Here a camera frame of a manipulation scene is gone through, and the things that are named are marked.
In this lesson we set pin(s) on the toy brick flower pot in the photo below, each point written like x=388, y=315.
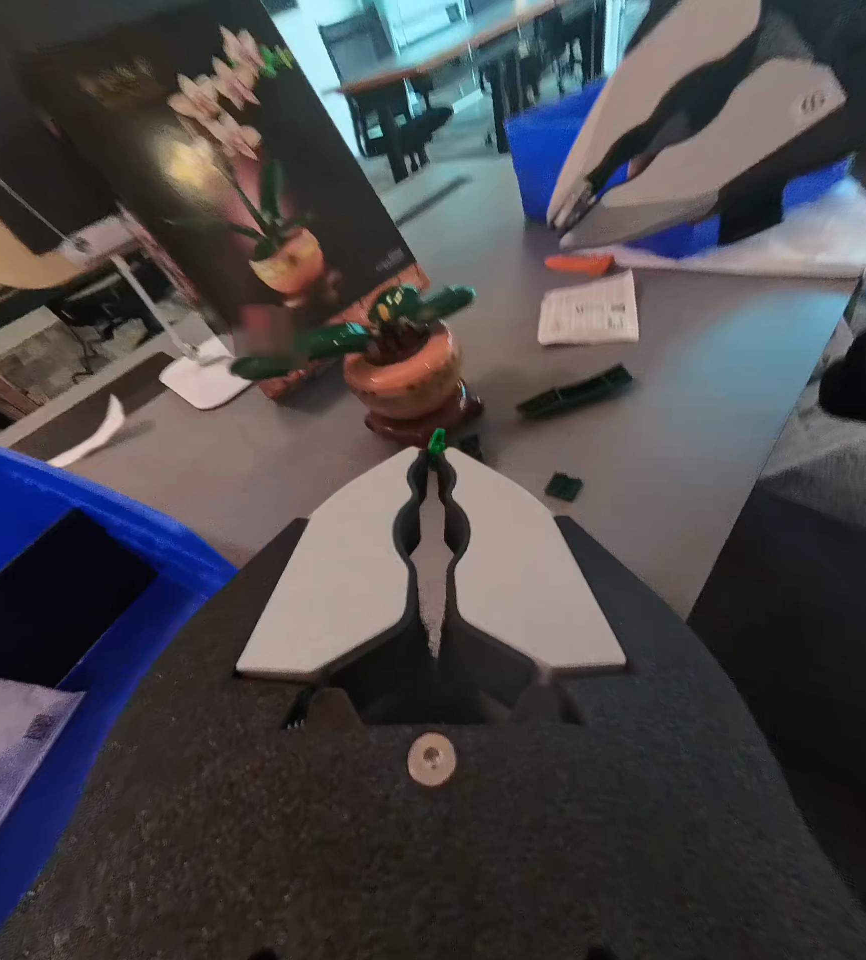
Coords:
x=403, y=375

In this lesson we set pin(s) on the small dark green brick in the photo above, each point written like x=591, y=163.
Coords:
x=564, y=486

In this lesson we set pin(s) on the wooden background table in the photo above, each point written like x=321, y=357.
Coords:
x=440, y=54

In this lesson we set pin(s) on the orange brick separator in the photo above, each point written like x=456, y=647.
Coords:
x=579, y=264

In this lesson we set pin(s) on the bright green small brick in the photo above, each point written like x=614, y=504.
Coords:
x=437, y=441

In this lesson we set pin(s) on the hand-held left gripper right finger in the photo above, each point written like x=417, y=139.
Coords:
x=538, y=577

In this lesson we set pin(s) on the black orchid print box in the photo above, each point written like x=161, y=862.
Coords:
x=140, y=135

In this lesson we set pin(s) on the white desk lamp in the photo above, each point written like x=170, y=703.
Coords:
x=204, y=379

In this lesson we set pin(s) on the dark green long brick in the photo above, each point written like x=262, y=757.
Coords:
x=575, y=391

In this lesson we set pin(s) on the black office chair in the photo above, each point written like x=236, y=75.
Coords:
x=418, y=124

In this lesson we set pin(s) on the blue plastic bin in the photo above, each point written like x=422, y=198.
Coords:
x=538, y=157
x=140, y=540

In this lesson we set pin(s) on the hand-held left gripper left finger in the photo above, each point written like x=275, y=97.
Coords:
x=328, y=577

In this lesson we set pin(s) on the white printed paper packet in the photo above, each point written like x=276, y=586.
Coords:
x=590, y=311

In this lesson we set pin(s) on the white paper scrap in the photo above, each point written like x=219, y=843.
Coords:
x=99, y=431

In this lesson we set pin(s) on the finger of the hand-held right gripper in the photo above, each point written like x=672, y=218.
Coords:
x=740, y=142
x=628, y=97

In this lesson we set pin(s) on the white plastic sheet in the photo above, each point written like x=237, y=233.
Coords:
x=793, y=240

